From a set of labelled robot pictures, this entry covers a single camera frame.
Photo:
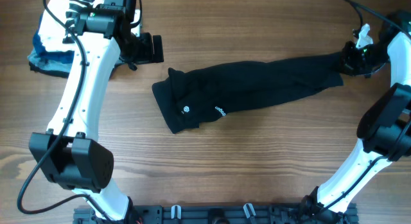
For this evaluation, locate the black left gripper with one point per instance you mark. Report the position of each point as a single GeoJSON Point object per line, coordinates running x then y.
{"type": "Point", "coordinates": [148, 56]}

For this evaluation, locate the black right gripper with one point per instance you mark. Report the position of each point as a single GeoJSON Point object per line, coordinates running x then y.
{"type": "Point", "coordinates": [347, 65]}

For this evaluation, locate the black polo shirt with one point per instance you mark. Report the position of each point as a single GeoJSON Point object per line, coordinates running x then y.
{"type": "Point", "coordinates": [189, 99]}

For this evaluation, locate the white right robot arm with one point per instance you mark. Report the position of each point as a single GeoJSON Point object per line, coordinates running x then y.
{"type": "Point", "coordinates": [382, 137]}

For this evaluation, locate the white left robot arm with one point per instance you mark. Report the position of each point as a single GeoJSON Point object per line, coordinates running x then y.
{"type": "Point", "coordinates": [68, 152]}

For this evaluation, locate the white shirt with black print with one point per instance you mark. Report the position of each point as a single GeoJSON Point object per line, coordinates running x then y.
{"type": "Point", "coordinates": [52, 35]}

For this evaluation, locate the blue folded garment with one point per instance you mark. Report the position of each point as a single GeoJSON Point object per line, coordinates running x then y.
{"type": "Point", "coordinates": [65, 57]}

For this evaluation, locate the light blue denim garment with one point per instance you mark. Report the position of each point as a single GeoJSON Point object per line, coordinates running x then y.
{"type": "Point", "coordinates": [47, 65]}

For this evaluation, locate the black folded garment under pile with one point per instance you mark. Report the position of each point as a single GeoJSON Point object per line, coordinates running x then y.
{"type": "Point", "coordinates": [60, 74]}

